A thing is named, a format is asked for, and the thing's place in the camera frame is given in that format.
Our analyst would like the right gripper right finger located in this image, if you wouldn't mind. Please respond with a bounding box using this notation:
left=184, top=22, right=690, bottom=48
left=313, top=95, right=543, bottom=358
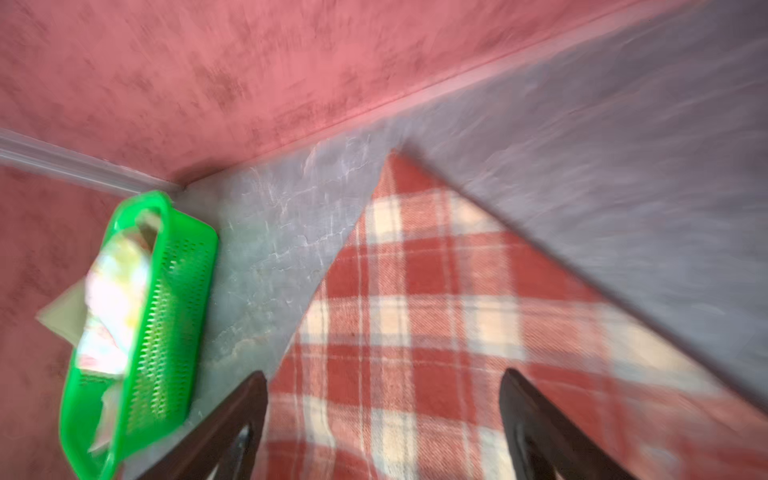
left=499, top=369, right=633, bottom=479

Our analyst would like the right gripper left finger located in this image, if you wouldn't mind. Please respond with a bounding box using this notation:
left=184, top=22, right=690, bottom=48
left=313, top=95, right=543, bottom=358
left=141, top=371, right=268, bottom=479

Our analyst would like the green plastic basket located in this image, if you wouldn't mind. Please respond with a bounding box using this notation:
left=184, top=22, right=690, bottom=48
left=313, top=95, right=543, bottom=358
left=59, top=191, right=218, bottom=479

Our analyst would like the red plaid skirt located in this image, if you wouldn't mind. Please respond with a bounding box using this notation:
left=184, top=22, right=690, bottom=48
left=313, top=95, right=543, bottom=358
left=254, top=153, right=767, bottom=479

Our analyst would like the floral pastel skirt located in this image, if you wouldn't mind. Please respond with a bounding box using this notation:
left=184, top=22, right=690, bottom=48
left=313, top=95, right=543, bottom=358
left=76, top=229, right=152, bottom=377

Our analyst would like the olive green skirt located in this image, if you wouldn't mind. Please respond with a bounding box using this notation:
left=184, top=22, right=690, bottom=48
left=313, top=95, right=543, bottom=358
left=36, top=278, right=87, bottom=347

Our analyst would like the left aluminium corner post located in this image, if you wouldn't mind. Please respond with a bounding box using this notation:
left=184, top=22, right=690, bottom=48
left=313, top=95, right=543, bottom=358
left=1, top=129, right=182, bottom=197

